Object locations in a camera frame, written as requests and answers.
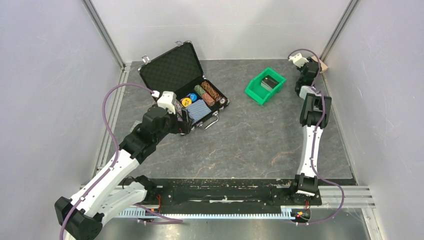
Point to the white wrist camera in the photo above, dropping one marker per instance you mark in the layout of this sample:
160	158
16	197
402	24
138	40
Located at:
165	100
298	60

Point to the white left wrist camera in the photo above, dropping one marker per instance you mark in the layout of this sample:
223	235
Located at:
165	100

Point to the black poker chip case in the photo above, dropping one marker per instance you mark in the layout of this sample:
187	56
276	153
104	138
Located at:
178	70

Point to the green plastic bin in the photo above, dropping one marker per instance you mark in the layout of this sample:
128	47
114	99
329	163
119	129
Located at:
260	95

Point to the orange blue chip row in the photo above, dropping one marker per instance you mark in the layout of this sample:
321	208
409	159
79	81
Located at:
178	107

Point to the orange black chip row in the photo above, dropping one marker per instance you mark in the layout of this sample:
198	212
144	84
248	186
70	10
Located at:
213	92

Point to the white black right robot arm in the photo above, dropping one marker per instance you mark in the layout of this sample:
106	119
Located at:
314	118

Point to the blue small blind button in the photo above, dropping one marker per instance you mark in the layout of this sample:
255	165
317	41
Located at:
193	97

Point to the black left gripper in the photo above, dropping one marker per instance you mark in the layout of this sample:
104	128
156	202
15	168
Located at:
183	127

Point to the blue patterned playing card deck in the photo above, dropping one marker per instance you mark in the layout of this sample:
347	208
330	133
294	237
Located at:
198	110

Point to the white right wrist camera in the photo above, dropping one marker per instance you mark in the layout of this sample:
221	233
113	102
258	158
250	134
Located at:
298	60

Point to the beige card holder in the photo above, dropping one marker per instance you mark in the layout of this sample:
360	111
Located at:
324	67

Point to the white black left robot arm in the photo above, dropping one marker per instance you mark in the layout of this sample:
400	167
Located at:
85	213

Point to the yellow big blind button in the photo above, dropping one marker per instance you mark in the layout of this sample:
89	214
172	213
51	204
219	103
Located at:
186	102

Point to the green red chip row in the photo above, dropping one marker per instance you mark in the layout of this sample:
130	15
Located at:
204	95

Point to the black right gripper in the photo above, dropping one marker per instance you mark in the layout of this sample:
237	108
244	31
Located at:
311	59

